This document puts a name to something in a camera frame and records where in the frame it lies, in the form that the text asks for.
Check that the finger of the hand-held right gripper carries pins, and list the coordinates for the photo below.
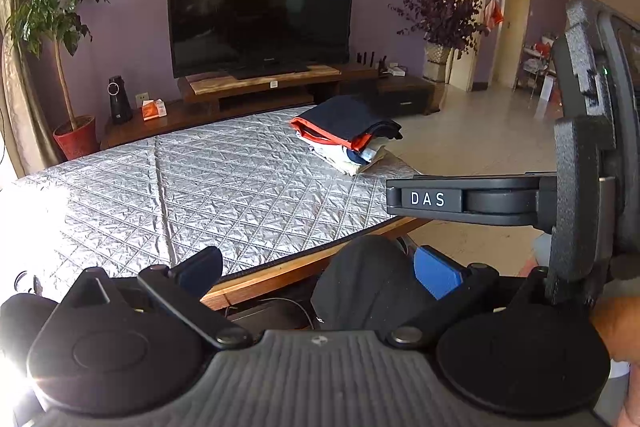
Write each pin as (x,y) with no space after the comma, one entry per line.
(500,202)

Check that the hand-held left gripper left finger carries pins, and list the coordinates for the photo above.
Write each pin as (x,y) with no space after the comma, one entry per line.
(200,267)

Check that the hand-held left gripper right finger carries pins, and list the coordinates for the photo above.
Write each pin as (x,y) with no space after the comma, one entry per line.
(437,272)

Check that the navy jacket orange lining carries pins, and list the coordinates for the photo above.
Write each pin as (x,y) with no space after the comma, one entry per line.
(350,117)

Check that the pile of folded light clothes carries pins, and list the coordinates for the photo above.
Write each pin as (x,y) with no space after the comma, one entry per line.
(350,159)

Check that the person's right hand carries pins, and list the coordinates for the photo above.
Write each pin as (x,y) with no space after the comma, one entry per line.
(620,327)

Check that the person's black pants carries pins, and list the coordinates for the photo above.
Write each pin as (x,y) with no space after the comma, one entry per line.
(370,292)

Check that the silver quilted bed cover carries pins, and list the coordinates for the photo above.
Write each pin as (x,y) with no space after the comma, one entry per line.
(200,187)

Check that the metal rack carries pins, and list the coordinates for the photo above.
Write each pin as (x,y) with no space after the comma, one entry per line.
(535,67)

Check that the beige door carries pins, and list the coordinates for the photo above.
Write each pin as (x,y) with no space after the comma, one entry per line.
(462,7)
(516,27)

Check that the woven vase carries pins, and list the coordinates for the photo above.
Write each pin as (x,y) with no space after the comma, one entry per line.
(437,64)

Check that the orange tissue box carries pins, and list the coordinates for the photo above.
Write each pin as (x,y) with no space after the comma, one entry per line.
(154,111)

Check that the white box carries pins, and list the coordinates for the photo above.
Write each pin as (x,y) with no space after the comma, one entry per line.
(397,69)

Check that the red hanging ornament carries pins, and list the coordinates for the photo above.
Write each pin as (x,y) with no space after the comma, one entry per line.
(496,13)

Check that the red plant pot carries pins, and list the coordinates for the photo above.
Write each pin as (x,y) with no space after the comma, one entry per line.
(75,139)

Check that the dark wooden TV stand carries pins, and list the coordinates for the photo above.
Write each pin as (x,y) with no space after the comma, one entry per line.
(225,87)

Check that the black speaker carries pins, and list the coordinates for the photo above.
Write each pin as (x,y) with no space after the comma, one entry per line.
(120,102)

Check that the purple dried plant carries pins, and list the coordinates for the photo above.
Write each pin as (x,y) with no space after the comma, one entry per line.
(445,12)

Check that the beige curtain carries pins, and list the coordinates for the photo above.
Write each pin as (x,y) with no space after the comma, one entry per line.
(20,107)

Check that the black television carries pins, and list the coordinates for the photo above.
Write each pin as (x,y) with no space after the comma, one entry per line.
(260,17)

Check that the white wall socket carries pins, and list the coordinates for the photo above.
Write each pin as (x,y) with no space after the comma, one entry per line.
(143,97)

